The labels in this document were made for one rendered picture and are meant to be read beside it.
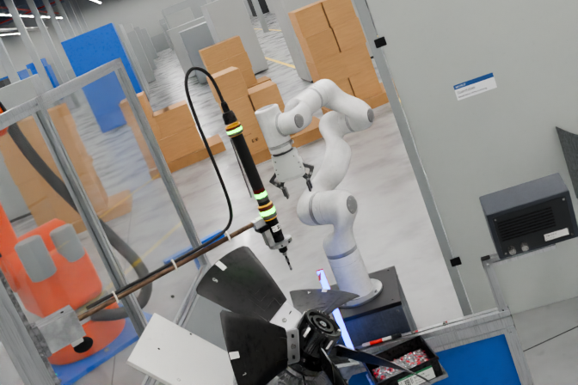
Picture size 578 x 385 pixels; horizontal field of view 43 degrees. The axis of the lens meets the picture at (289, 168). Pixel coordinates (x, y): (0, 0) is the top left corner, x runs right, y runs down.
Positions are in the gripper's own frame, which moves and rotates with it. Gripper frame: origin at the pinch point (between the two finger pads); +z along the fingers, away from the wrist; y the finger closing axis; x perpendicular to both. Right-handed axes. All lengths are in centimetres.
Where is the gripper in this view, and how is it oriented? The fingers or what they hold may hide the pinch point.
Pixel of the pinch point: (298, 191)
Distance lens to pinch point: 255.3
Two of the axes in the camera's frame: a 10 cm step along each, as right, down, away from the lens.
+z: 3.6, 9.0, 2.5
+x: -1.0, 3.0, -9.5
